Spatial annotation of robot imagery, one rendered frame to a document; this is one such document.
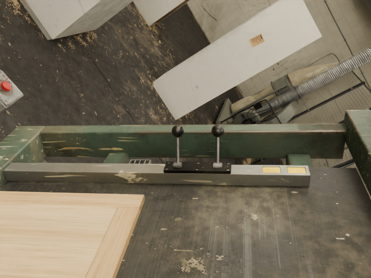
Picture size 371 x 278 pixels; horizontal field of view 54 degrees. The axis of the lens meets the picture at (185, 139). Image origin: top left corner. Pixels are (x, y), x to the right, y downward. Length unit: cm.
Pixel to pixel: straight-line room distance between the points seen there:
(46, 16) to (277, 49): 253
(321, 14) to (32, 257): 839
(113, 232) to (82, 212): 13
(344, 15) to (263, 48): 467
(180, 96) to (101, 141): 343
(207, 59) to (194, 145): 332
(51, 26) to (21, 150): 225
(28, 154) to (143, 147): 41
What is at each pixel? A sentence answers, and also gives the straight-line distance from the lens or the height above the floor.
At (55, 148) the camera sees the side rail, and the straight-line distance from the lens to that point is 148.
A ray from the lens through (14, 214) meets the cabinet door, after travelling 113.
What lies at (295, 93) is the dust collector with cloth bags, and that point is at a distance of 636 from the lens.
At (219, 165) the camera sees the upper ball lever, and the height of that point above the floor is 151.
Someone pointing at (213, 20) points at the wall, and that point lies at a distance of 897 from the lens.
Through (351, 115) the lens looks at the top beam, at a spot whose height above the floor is 189.
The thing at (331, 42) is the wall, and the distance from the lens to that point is 900.
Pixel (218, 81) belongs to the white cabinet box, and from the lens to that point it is 461.
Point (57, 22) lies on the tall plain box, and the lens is 349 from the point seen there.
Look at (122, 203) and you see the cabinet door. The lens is 104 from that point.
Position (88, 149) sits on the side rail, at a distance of 143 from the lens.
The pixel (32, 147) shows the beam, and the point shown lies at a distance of 145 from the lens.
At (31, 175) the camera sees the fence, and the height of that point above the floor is 97.
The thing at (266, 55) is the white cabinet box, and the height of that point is 143.
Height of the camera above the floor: 187
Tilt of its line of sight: 23 degrees down
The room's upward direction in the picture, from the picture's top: 62 degrees clockwise
